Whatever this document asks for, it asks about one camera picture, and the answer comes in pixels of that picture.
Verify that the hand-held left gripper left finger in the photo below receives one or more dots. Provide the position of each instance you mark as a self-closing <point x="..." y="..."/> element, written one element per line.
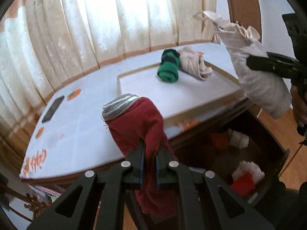
<point x="142" y="170"/>

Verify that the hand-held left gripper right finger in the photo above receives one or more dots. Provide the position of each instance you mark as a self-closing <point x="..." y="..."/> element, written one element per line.
<point x="158" y="172"/>

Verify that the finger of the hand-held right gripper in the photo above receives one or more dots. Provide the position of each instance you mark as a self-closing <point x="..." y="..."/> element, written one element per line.
<point x="283" y="57"/>
<point x="266" y="64"/>

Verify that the pale beige lace-trimmed underwear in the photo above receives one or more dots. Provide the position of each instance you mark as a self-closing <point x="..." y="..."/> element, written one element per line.
<point x="259" y="83"/>

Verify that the dark red sock grey cuff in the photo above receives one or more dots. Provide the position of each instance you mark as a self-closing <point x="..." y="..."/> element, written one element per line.
<point x="136" y="124"/>

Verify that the beige sock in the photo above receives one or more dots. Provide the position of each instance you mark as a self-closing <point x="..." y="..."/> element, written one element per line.
<point x="239" y="139"/>
<point x="194" y="62"/>

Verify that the wooden drawer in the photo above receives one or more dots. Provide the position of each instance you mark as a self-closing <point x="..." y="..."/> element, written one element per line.
<point x="263" y="143"/>

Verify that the white tray with wooden frame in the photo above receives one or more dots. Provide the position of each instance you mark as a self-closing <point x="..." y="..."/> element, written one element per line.
<point x="191" y="93"/>

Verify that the red underwear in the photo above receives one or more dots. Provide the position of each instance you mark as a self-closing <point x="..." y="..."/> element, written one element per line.
<point x="243" y="185"/>
<point x="219" y="140"/>

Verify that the bright red sock white cuff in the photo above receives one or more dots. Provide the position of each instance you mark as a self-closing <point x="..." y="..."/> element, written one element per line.
<point x="249" y="169"/>

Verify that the green and black striped sock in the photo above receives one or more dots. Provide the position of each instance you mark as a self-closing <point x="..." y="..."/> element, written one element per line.
<point x="169" y="69"/>

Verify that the metal drawer lock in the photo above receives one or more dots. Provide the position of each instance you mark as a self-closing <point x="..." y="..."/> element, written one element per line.
<point x="253" y="197"/>

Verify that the person's right hand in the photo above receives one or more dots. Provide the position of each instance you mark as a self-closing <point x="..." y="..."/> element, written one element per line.
<point x="299" y="105"/>

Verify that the wooden desk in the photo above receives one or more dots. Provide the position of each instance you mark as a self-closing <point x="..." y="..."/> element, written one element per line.
<point x="191" y="139"/>

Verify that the brown wooden door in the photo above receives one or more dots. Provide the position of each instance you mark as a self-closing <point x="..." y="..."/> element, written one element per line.
<point x="242" y="2"/>

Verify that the white tablecloth with orange prints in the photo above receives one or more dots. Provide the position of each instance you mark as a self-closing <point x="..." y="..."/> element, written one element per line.
<point x="84" y="129"/>

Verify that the colourful stack of papers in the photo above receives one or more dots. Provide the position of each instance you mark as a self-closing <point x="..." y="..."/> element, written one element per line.
<point x="45" y="192"/>

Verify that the black smartphone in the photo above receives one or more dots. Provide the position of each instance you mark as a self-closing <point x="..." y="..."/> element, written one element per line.
<point x="52" y="109"/>

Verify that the carved wooden furniture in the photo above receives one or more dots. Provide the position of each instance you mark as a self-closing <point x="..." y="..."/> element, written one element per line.
<point x="33" y="206"/>

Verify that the person's dark trousers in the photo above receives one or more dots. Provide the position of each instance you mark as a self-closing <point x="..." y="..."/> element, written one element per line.
<point x="283" y="208"/>

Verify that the cream patterned curtain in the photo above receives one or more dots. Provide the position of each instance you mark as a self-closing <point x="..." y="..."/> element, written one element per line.
<point x="96" y="16"/>

